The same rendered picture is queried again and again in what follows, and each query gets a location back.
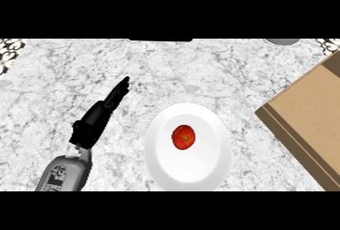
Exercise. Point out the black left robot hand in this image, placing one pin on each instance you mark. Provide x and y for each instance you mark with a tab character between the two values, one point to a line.
94	119

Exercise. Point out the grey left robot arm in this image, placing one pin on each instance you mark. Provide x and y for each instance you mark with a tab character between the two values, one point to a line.
63	175

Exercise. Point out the red can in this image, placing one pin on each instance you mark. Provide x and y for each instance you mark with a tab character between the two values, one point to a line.
184	137

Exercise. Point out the white plate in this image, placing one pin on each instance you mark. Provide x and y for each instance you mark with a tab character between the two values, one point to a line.
189	161

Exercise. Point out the brown cardboard box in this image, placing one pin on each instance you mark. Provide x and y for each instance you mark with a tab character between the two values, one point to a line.
310	125

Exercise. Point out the grey round object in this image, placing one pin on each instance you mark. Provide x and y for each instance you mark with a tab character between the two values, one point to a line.
282	41

